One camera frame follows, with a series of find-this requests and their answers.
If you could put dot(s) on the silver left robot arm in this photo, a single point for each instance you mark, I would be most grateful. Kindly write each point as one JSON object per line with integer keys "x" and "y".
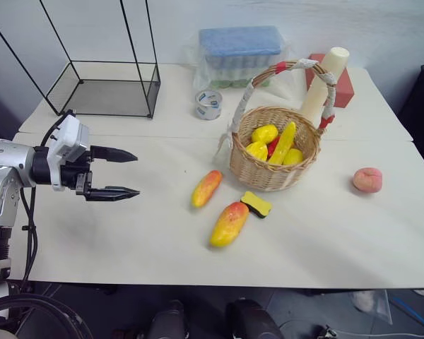
{"x": 3, "y": 159}

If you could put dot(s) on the cream cylinder roll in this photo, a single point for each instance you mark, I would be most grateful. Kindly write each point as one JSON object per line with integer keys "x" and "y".
{"x": 334, "y": 67}

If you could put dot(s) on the pink peach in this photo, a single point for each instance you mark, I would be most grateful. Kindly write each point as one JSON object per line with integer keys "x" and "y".
{"x": 367, "y": 180}

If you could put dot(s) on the small yellow red mango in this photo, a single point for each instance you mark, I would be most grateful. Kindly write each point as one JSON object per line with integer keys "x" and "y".
{"x": 205, "y": 189}

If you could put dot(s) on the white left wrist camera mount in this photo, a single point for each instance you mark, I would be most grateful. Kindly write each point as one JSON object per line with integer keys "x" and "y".
{"x": 70, "y": 136}

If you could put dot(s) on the red box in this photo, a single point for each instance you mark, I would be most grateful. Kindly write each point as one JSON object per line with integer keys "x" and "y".
{"x": 343, "y": 92}

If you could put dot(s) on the clear plastic floor bag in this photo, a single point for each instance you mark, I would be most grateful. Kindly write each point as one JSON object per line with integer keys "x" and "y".
{"x": 371, "y": 305}

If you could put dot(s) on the yellow lemon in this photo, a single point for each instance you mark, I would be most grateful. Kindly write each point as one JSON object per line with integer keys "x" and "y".
{"x": 257, "y": 150}
{"x": 293, "y": 156}
{"x": 264, "y": 133}

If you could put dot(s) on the bottle pack with blue top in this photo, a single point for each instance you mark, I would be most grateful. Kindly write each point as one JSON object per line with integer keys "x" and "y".
{"x": 238, "y": 44}

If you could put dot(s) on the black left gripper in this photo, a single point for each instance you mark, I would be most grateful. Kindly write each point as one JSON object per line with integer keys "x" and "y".
{"x": 72, "y": 173}

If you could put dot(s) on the dark rounded shape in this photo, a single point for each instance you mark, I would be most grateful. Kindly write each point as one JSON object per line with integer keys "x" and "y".
{"x": 167, "y": 321}

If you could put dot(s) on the large yellow red mango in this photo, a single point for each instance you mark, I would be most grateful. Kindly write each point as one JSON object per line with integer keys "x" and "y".
{"x": 229, "y": 224}

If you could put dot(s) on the yellow banana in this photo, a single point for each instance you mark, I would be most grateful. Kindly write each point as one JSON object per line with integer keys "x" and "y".
{"x": 284, "y": 143}

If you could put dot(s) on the black chair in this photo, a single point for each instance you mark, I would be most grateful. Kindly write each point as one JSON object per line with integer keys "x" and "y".
{"x": 422, "y": 106}

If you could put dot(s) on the clear tape roll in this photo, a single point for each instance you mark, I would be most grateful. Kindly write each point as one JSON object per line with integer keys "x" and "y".
{"x": 208, "y": 106}

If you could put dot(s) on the yellow black sponge eraser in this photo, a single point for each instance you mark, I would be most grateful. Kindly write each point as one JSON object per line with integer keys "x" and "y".
{"x": 256, "y": 204}

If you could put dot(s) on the red chili pepper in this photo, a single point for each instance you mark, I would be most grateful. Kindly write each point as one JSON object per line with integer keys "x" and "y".
{"x": 272, "y": 146}

